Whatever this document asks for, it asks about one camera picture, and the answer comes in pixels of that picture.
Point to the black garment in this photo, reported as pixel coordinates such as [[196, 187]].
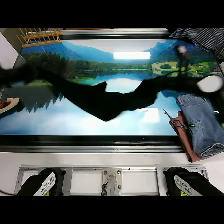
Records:
[[103, 103]]

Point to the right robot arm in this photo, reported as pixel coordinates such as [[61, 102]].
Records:
[[186, 183]]

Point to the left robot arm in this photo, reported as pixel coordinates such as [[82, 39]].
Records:
[[33, 184]]

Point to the brown clothes hanger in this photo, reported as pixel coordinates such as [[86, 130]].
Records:
[[41, 33], [41, 42]]

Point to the red-brown garment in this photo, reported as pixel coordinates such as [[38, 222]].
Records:
[[183, 133]]

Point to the blue jeans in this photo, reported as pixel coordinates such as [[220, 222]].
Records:
[[200, 123]]

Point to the striped garment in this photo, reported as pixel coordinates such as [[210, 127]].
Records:
[[203, 38]]

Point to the silver frame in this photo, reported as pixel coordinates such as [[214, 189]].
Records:
[[111, 176]]

